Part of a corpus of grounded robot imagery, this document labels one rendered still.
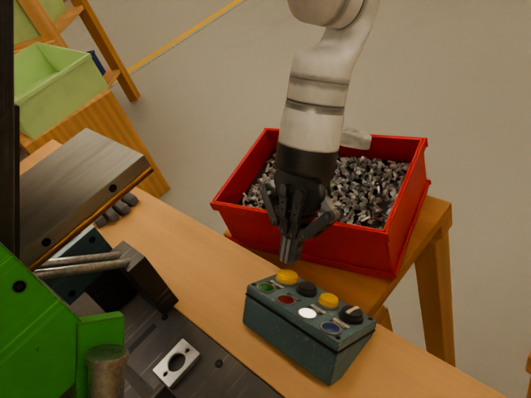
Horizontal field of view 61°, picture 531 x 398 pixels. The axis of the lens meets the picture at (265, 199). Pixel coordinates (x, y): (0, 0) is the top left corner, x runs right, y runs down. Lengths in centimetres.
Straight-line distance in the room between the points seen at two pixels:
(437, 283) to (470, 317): 69
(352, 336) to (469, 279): 121
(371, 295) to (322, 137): 30
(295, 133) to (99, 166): 25
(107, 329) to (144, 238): 39
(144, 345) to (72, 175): 26
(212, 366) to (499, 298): 122
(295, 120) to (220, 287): 29
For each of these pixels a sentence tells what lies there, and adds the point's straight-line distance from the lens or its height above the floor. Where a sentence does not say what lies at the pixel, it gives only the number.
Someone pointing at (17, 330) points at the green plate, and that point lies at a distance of 45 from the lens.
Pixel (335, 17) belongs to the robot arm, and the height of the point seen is 121.
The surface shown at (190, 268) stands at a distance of 74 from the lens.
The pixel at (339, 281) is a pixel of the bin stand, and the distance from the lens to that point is 76.
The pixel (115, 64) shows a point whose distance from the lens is 347.
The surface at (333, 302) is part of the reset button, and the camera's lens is 58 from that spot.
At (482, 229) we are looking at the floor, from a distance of 186.
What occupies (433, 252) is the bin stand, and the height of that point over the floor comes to 72.
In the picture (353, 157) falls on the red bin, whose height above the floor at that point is 88.
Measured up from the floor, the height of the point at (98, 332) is 109.
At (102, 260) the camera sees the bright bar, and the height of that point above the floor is 102.
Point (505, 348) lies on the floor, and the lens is 160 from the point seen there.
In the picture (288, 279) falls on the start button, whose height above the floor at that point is 94.
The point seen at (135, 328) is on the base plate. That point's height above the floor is 90.
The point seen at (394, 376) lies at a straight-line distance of 56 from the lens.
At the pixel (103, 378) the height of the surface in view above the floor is 108.
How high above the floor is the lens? 141
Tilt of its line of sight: 41 degrees down
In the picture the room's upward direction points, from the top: 23 degrees counter-clockwise
